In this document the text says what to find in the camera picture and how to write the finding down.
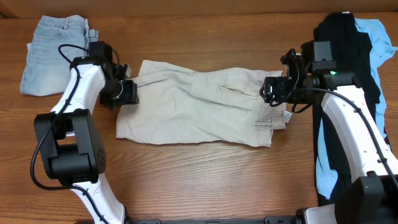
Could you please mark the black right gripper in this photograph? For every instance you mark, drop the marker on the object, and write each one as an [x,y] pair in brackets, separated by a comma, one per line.
[268,88]

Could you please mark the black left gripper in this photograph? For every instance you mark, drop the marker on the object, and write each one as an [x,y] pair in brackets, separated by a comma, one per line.
[130,96]

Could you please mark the beige khaki shorts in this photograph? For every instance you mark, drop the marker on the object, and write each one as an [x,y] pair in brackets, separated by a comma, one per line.
[182,106]

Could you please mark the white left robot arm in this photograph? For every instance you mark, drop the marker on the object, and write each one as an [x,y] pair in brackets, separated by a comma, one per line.
[69,142]

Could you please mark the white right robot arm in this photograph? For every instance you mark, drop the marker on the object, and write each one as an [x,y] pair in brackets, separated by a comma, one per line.
[372,197]

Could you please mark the black garment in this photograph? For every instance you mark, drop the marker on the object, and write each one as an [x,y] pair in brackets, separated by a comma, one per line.
[350,49]

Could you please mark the folded light blue jeans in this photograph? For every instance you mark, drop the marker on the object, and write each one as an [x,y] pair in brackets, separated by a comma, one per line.
[55,40]

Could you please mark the light blue shirt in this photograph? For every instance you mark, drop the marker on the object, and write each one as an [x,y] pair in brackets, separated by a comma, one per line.
[382,50]

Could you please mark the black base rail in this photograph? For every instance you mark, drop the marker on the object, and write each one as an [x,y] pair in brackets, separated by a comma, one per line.
[214,221]

